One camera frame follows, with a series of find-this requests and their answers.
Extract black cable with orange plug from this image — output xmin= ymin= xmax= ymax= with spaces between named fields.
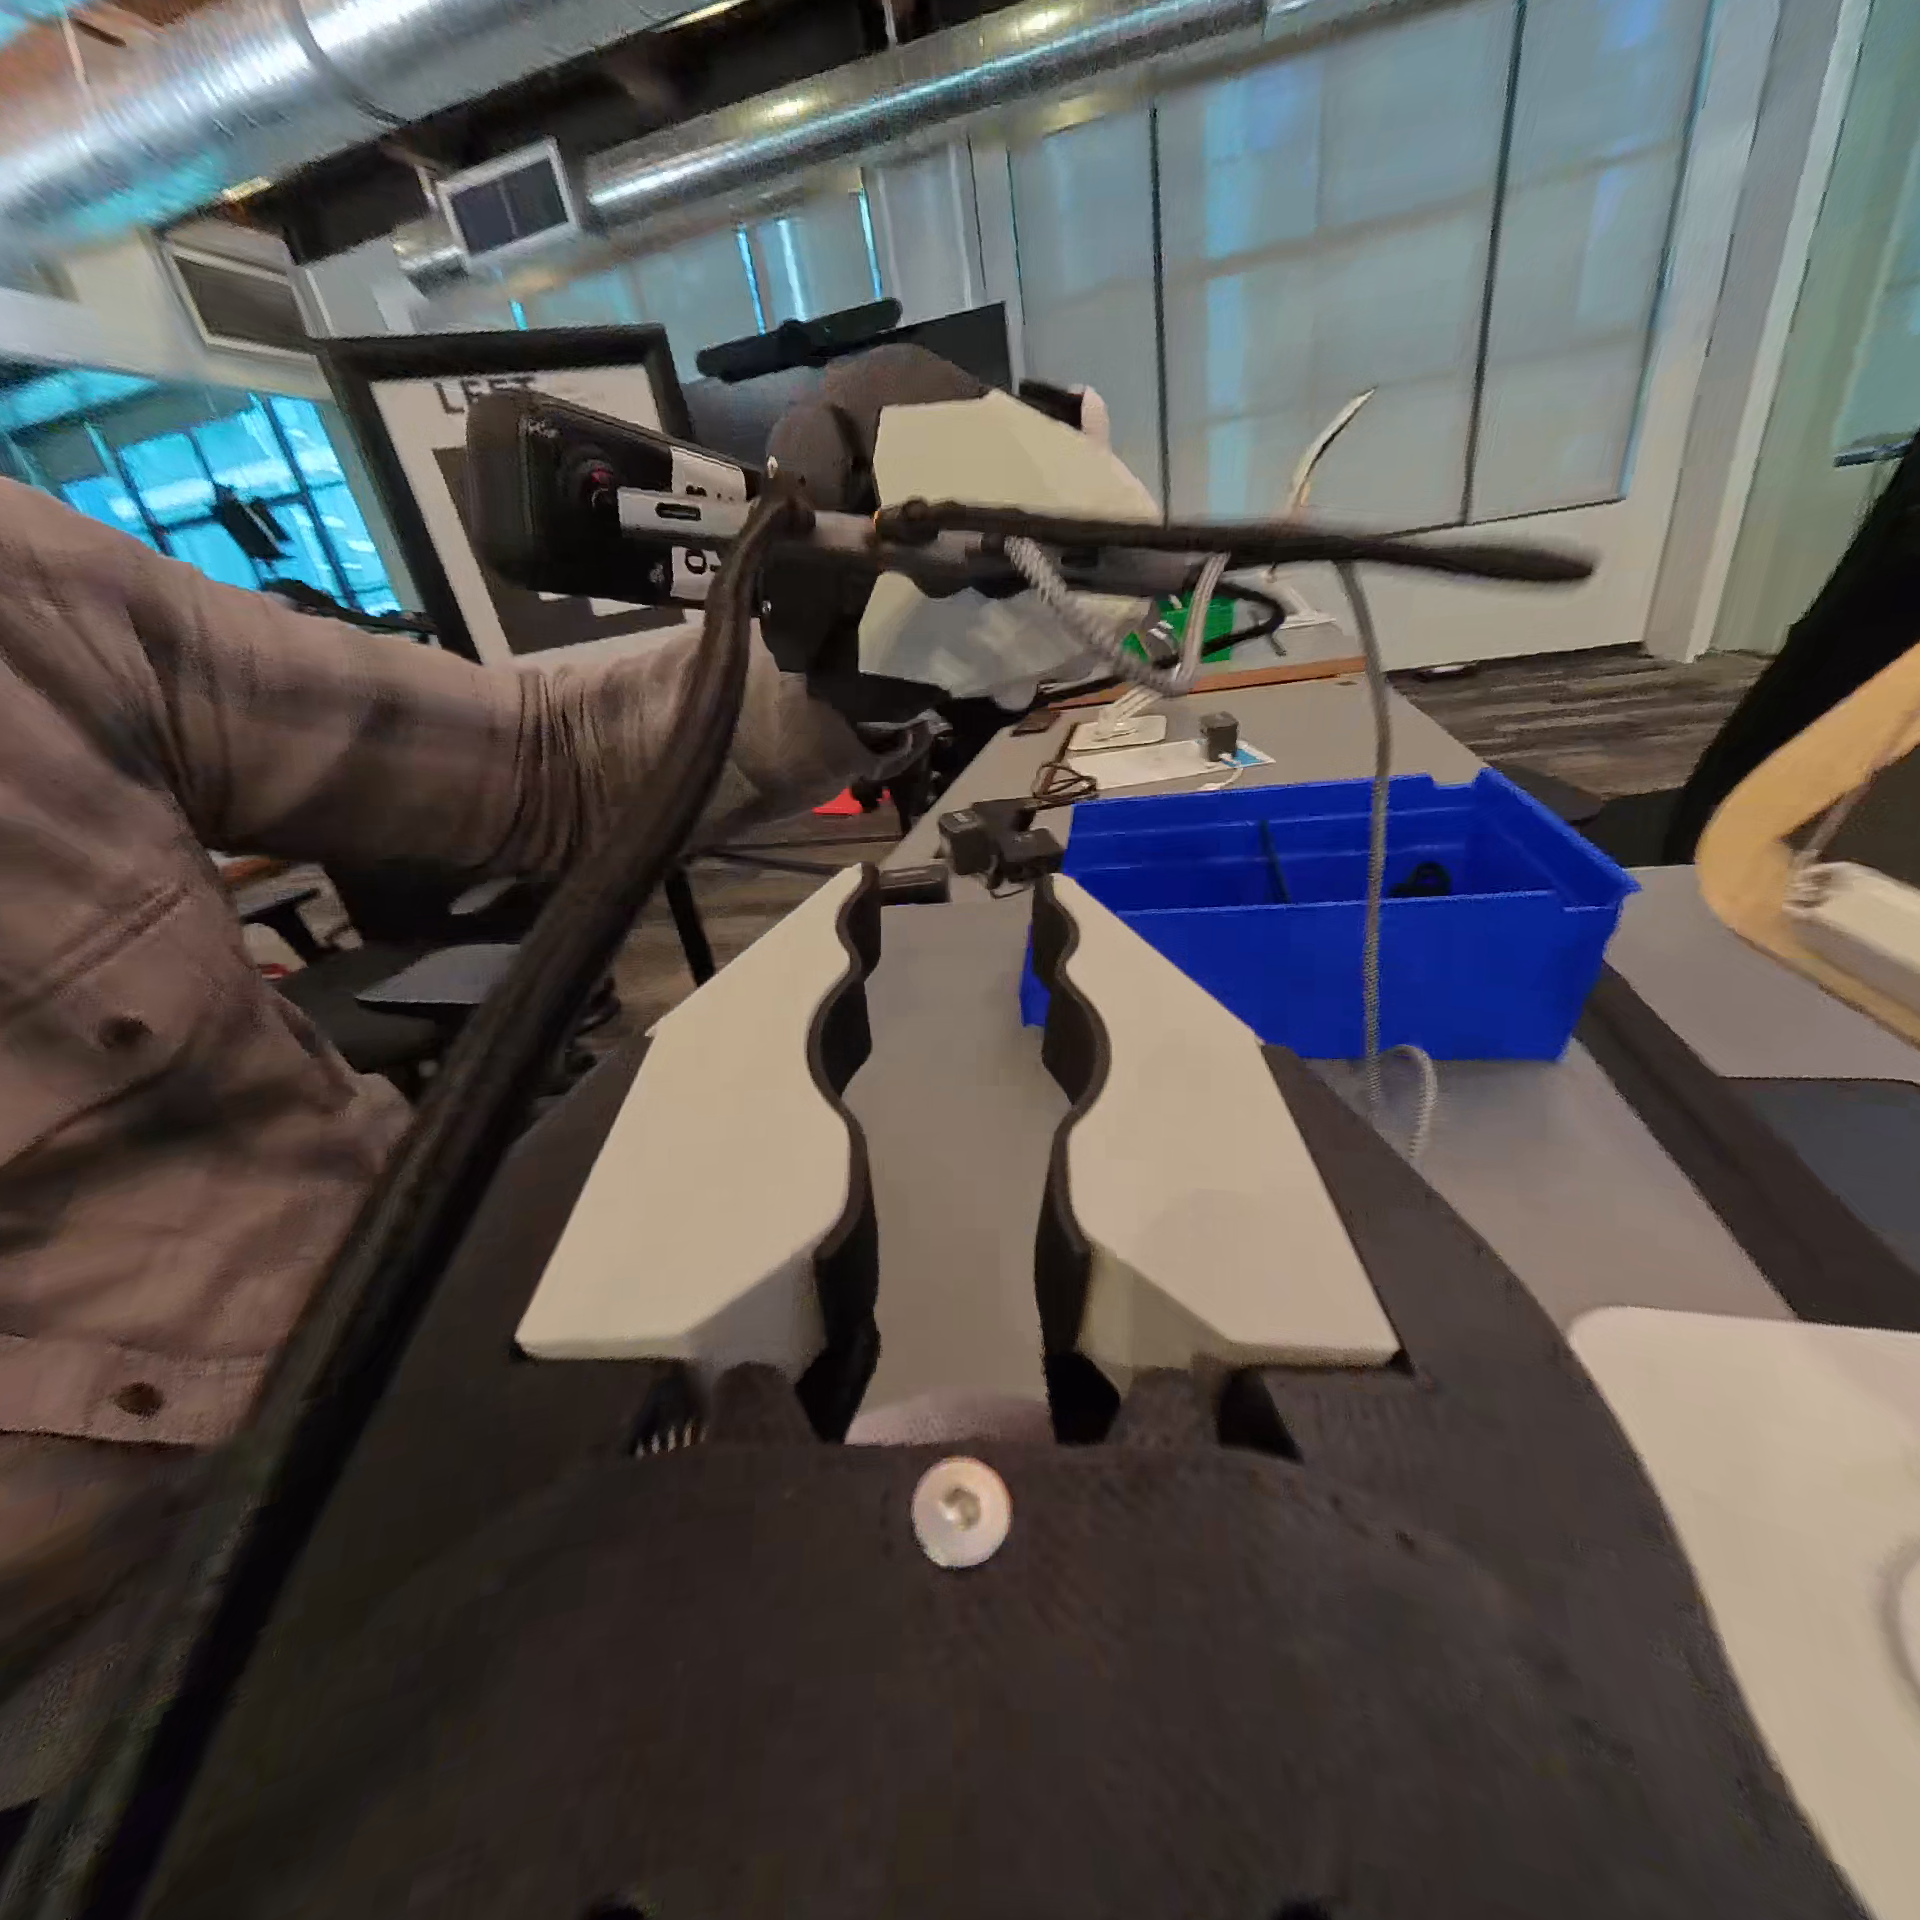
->
xmin=0 ymin=495 xmax=1598 ymax=1920

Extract black monitor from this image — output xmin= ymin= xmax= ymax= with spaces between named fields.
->
xmin=696 ymin=296 xmax=1022 ymax=408

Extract small black device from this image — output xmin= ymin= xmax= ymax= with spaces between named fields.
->
xmin=936 ymin=795 xmax=1068 ymax=896

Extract silver ceiling duct pipes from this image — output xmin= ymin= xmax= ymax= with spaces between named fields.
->
xmin=0 ymin=0 xmax=1443 ymax=256

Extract person's left forearm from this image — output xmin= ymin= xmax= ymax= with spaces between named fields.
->
xmin=0 ymin=480 xmax=902 ymax=901

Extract grey braided cable silver plug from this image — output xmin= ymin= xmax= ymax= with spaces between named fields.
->
xmin=1004 ymin=535 xmax=1443 ymax=1156

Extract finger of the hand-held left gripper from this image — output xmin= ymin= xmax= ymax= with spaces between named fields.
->
xmin=854 ymin=566 xmax=1135 ymax=714
xmin=865 ymin=389 xmax=1165 ymax=549

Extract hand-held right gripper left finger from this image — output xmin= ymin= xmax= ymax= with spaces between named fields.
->
xmin=517 ymin=866 xmax=881 ymax=1406

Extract black framed marker sign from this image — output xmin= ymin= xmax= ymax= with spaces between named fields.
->
xmin=300 ymin=325 xmax=707 ymax=663

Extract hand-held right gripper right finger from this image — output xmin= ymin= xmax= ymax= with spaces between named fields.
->
xmin=1034 ymin=869 xmax=1397 ymax=1404

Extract blue plastic bin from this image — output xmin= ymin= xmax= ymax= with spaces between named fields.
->
xmin=1019 ymin=772 xmax=1644 ymax=1066

